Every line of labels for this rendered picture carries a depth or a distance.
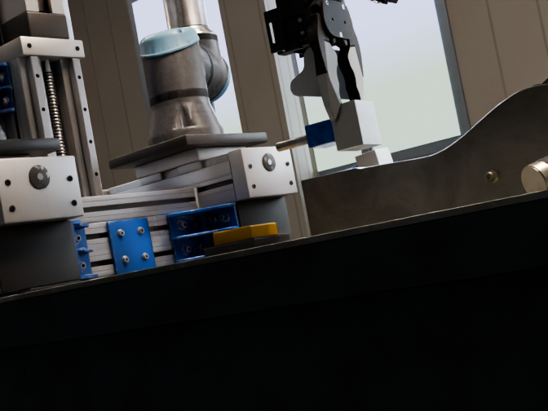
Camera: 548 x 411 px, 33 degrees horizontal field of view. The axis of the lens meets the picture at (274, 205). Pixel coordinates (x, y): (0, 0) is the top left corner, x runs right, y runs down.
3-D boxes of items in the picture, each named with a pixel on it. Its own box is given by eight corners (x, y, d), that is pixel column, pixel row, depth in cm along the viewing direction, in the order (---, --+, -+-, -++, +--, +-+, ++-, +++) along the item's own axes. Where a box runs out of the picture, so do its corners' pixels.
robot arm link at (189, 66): (138, 99, 177) (125, 30, 178) (164, 107, 190) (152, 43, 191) (196, 86, 174) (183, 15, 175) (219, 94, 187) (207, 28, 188)
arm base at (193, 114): (133, 155, 180) (124, 105, 181) (188, 152, 192) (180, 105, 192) (186, 138, 170) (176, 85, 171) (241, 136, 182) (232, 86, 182)
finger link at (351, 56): (334, 125, 119) (313, 56, 118) (375, 114, 116) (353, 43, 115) (324, 130, 117) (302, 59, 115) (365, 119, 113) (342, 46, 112)
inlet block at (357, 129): (271, 168, 115) (262, 125, 115) (292, 168, 119) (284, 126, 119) (363, 144, 108) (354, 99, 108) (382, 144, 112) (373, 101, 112)
